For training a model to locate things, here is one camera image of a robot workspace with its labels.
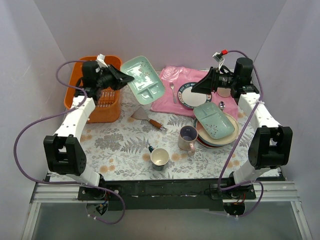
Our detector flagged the pink cream round plate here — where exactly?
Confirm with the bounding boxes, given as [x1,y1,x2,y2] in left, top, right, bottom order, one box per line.
[195,112,240,146]

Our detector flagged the metal scraper wooden handle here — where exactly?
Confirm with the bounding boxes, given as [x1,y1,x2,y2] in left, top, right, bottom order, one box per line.
[131,106,168,132]

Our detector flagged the cream mug dark rim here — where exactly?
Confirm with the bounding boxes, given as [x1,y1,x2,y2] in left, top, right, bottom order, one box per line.
[217,87,231,98]

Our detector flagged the aluminium frame rail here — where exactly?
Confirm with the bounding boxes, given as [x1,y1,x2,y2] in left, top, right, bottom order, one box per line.
[22,181,312,240]

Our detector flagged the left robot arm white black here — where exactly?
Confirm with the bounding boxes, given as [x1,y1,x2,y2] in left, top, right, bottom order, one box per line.
[43,60,134,200]

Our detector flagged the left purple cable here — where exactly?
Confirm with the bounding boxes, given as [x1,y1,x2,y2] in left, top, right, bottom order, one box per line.
[13,59,126,225]

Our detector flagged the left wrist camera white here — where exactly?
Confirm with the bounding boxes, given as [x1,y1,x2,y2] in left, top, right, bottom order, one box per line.
[96,54,108,68]

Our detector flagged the stack of coloured plates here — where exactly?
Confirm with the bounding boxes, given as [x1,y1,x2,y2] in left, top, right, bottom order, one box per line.
[192,117,236,150]

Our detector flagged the purple cable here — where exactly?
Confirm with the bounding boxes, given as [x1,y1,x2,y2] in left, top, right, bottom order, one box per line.
[13,59,126,225]
[216,49,265,218]

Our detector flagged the small silver spoon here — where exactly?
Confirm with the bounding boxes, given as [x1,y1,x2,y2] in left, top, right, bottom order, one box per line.
[169,82,177,104]

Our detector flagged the round plate dark green rim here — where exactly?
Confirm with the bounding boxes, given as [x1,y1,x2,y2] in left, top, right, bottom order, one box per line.
[177,82,212,110]

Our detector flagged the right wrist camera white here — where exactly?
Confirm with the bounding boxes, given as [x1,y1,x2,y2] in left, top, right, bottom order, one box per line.
[212,49,228,70]

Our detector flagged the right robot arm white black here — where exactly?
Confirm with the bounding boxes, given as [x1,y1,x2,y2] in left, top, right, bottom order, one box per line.
[191,57,293,199]

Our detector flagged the mint divided tray red berries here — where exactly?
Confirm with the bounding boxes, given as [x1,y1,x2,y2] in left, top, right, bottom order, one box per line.
[120,55,165,105]

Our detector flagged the cream cup teal handle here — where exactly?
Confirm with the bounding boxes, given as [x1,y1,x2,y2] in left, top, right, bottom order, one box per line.
[148,145,170,171]

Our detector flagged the floral table mat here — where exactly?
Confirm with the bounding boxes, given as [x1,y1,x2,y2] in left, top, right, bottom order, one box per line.
[80,87,254,181]

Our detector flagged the iridescent mug pink handle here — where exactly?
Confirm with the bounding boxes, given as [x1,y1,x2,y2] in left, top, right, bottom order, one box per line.
[177,125,199,156]

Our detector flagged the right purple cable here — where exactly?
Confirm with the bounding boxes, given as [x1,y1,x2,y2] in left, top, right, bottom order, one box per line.
[216,49,265,218]

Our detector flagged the orange plastic dish bin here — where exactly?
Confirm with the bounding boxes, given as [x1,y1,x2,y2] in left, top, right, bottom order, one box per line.
[64,55,122,123]

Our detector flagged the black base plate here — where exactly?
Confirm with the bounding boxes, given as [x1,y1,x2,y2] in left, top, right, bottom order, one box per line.
[77,178,256,211]

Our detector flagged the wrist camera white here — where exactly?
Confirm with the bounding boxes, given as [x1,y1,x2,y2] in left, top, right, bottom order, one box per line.
[96,54,108,68]
[212,49,228,70]

